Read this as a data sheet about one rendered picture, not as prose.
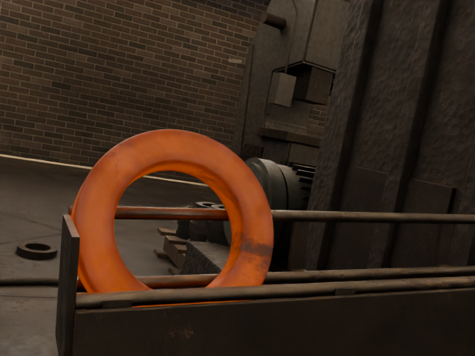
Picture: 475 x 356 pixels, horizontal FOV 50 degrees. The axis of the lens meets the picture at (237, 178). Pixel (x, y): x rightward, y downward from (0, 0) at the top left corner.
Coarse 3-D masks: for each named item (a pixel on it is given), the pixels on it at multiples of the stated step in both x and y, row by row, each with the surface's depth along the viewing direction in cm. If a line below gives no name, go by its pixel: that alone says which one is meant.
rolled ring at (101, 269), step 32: (128, 160) 44; (160, 160) 45; (192, 160) 47; (224, 160) 48; (96, 192) 42; (224, 192) 48; (256, 192) 48; (96, 224) 42; (256, 224) 48; (96, 256) 41; (256, 256) 47; (96, 288) 40; (128, 288) 41
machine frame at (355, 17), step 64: (384, 0) 121; (448, 0) 101; (384, 64) 118; (448, 64) 100; (384, 128) 114; (448, 128) 98; (320, 192) 133; (384, 192) 107; (448, 192) 94; (320, 256) 125; (384, 256) 105; (448, 256) 90
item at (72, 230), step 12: (72, 228) 39; (72, 240) 36; (72, 252) 37; (60, 264) 43; (72, 264) 37; (60, 276) 42; (72, 276) 37; (60, 288) 42; (72, 288) 37; (60, 300) 42; (72, 300) 37; (60, 312) 41; (72, 312) 37; (60, 324) 41; (72, 324) 37; (60, 336) 40; (72, 336) 38; (60, 348) 40; (72, 348) 38
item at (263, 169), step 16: (256, 160) 191; (256, 176) 185; (272, 176) 181; (288, 176) 187; (304, 176) 191; (272, 192) 177; (288, 192) 182; (304, 192) 185; (224, 208) 207; (272, 208) 176; (288, 208) 180; (304, 208) 183; (224, 224) 204; (288, 224) 181; (288, 240) 184; (192, 256) 219; (208, 256) 206; (224, 256) 210; (272, 256) 192; (192, 272) 216; (208, 272) 201
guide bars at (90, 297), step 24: (192, 288) 42; (216, 288) 42; (240, 288) 43; (264, 288) 44; (288, 288) 45; (312, 288) 46; (336, 288) 47; (360, 288) 48; (384, 288) 49; (408, 288) 50; (432, 288) 51
